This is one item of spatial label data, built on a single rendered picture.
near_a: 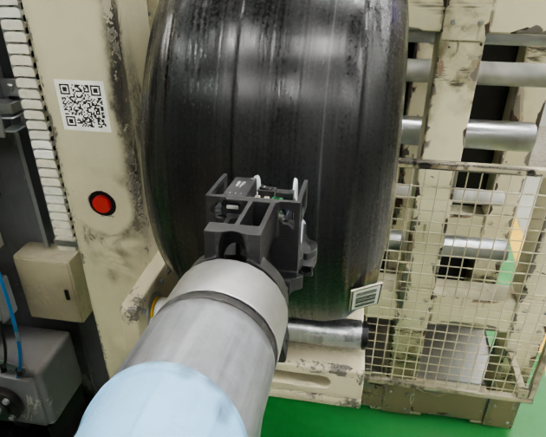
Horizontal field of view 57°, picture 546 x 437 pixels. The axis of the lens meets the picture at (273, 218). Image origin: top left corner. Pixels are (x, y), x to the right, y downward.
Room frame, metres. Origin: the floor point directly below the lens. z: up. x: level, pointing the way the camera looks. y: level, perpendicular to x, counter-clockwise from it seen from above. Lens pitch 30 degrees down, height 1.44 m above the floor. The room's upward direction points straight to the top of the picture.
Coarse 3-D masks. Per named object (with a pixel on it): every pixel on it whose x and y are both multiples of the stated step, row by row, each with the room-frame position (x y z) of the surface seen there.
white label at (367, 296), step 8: (360, 288) 0.47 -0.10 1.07; (368, 288) 0.48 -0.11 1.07; (376, 288) 0.48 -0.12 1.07; (352, 296) 0.48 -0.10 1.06; (360, 296) 0.48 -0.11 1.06; (368, 296) 0.49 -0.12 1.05; (376, 296) 0.49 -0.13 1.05; (352, 304) 0.49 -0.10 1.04; (360, 304) 0.49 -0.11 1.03; (368, 304) 0.50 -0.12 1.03
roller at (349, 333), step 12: (156, 300) 0.64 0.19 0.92; (156, 312) 0.62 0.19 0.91; (288, 324) 0.58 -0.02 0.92; (300, 324) 0.58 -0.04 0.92; (312, 324) 0.58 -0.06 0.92; (324, 324) 0.58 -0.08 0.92; (336, 324) 0.58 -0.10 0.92; (348, 324) 0.58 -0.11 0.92; (360, 324) 0.58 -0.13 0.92; (300, 336) 0.57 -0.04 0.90; (312, 336) 0.57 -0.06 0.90; (324, 336) 0.57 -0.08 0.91; (336, 336) 0.57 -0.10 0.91; (348, 336) 0.56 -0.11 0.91; (360, 336) 0.56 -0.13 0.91; (348, 348) 0.56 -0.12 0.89; (360, 348) 0.56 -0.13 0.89
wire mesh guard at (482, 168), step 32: (416, 160) 1.02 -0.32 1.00; (448, 160) 1.02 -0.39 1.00; (512, 192) 0.99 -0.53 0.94; (416, 224) 1.02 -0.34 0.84; (512, 224) 0.98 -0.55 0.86; (448, 256) 1.01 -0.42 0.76; (416, 320) 1.01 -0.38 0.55; (512, 320) 0.97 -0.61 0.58; (384, 352) 1.02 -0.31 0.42; (544, 352) 0.95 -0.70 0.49; (416, 384) 1.00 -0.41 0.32; (480, 384) 0.98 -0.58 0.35
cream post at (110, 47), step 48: (48, 0) 0.71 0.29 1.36; (96, 0) 0.70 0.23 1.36; (144, 0) 0.81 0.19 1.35; (48, 48) 0.71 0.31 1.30; (96, 48) 0.70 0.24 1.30; (144, 48) 0.79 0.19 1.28; (48, 96) 0.72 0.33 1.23; (96, 144) 0.71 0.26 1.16; (96, 192) 0.71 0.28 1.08; (144, 192) 0.72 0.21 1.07; (96, 240) 0.71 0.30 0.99; (144, 240) 0.70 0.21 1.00; (96, 288) 0.72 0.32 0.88
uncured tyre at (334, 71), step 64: (192, 0) 0.57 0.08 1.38; (256, 0) 0.56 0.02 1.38; (320, 0) 0.55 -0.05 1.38; (384, 0) 0.56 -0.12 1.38; (192, 64) 0.52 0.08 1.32; (256, 64) 0.51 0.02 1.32; (320, 64) 0.50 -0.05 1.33; (384, 64) 0.52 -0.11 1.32; (192, 128) 0.49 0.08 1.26; (256, 128) 0.48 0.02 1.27; (320, 128) 0.47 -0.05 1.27; (384, 128) 0.49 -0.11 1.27; (192, 192) 0.48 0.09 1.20; (320, 192) 0.46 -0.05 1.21; (384, 192) 0.48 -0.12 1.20; (192, 256) 0.48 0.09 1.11; (320, 256) 0.46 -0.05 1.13; (320, 320) 0.53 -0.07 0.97
